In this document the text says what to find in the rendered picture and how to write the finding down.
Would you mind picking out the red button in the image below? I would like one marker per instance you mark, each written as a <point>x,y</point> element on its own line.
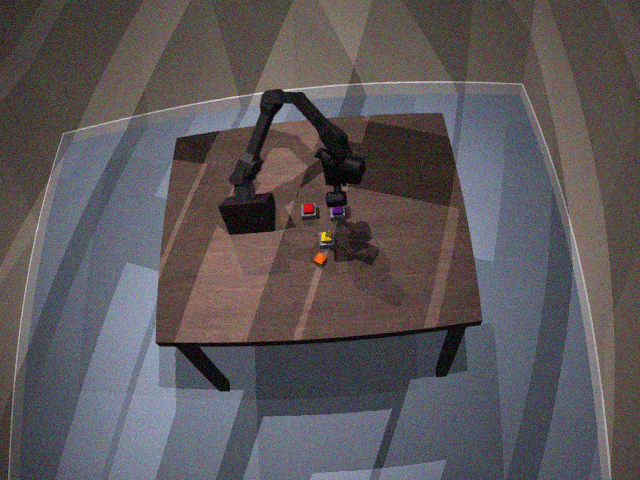
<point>308,211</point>

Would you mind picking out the orange block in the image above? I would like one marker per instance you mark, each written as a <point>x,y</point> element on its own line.
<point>320,259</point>

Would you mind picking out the purple button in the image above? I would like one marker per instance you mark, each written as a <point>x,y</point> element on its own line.
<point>337,213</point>

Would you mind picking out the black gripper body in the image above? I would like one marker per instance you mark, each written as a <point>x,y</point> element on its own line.
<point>338,197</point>

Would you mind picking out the yellow button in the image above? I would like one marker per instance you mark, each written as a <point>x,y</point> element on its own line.
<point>326,240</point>

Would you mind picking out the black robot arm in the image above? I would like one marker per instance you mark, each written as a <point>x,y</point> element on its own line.
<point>333,159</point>

